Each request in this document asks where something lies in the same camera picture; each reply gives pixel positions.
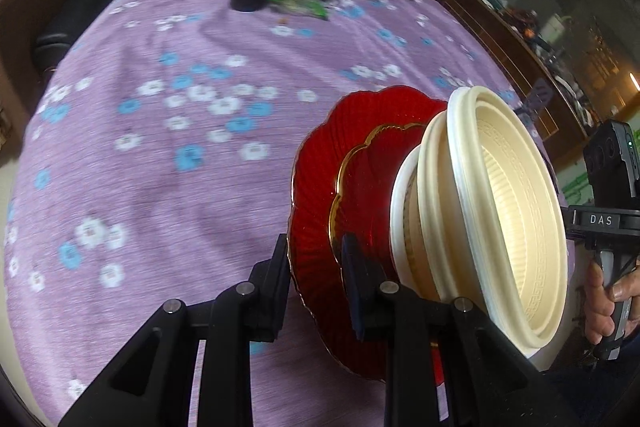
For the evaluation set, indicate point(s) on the large red plate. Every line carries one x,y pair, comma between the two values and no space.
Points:
315,207

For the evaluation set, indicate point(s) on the small red plate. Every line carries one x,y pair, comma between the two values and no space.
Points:
370,187

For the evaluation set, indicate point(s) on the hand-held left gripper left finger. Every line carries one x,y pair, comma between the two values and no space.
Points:
275,287

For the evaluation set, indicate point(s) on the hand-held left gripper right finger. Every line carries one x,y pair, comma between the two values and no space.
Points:
352,282

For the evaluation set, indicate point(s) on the wooden sideboard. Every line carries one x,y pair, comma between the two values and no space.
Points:
510,37

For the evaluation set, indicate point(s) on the beige plastic bowl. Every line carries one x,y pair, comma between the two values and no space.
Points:
520,217
435,207

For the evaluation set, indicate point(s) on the person's right hand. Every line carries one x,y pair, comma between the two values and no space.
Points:
595,307

